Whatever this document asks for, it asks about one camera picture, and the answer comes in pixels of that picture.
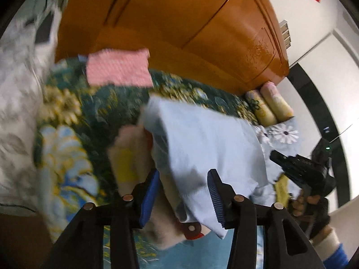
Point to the white wardrobe with black stripe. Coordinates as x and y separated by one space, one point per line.
345 89

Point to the yellow floral rolled pillow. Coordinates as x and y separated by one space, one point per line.
260 109

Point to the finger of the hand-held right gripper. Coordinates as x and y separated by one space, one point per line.
287 165

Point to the grey daisy print bedsheet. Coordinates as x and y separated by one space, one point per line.
283 136

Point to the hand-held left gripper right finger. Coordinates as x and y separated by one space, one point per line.
216 199

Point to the green floral blanket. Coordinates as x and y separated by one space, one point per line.
84 112

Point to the white wall socket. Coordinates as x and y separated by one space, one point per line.
285 33

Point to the orange wooden headboard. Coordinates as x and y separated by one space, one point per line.
182 19

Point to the person's right hand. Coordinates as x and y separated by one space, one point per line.
298 206

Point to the light blue shirt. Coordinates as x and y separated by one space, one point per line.
202 145

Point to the pink knitted cloth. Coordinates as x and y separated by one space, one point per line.
117 67

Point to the grey leaf print quilt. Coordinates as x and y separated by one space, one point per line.
16 103

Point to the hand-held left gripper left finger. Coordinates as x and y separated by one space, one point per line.
150 196

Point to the pink rolled pillow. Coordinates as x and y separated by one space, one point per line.
277 102

